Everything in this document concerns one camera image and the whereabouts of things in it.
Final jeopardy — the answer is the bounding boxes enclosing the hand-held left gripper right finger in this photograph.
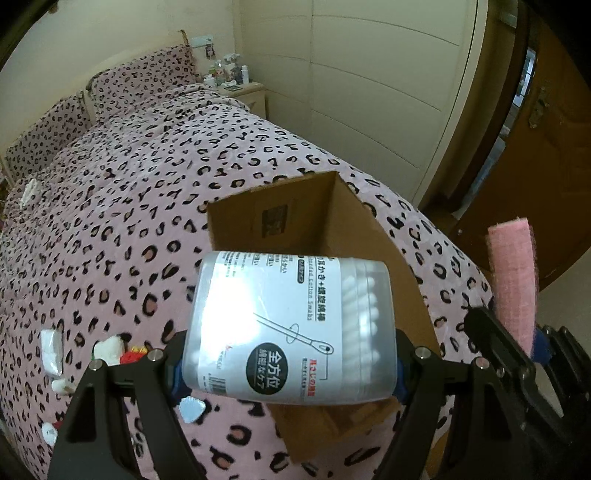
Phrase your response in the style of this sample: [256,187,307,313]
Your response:
[383,328,533,480]

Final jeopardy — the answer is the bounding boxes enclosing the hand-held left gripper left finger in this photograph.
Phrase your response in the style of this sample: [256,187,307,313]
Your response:
[46,330,204,480]

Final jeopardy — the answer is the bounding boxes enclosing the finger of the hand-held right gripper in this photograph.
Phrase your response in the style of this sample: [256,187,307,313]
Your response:
[463,305,561,416]
[531,325,591,416]

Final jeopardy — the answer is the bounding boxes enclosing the white plush toy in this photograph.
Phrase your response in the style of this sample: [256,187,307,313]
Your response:
[92,336,127,365]

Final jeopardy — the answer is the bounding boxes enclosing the clear cotton swab container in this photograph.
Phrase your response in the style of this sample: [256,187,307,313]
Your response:
[182,250,400,407]

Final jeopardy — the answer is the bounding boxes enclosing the brown cardboard box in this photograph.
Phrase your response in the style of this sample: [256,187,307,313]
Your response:
[206,171,441,464]

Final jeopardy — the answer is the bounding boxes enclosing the white tissue packet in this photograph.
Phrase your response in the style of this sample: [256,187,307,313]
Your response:
[41,329,64,374]

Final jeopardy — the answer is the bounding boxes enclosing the brown wooden door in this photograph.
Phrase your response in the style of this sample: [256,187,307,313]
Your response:
[455,0,591,291]

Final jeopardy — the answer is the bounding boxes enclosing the leopard print bed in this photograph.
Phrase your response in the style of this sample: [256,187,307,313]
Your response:
[0,85,497,480]

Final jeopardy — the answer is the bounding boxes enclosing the metal door lock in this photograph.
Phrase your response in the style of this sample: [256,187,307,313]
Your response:
[526,83,552,130]

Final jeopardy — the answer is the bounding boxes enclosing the leopard print pillow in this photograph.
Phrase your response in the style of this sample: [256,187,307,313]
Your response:
[4,97,93,178]
[90,44,201,123]

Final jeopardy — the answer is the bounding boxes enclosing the white wardrobe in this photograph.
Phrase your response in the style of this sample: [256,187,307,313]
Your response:
[245,0,490,208]

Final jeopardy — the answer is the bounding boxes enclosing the cream nightstand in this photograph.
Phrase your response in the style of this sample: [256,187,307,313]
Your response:
[219,82,267,117]

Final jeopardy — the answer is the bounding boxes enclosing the group of bottles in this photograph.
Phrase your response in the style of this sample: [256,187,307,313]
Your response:
[203,52,252,88]

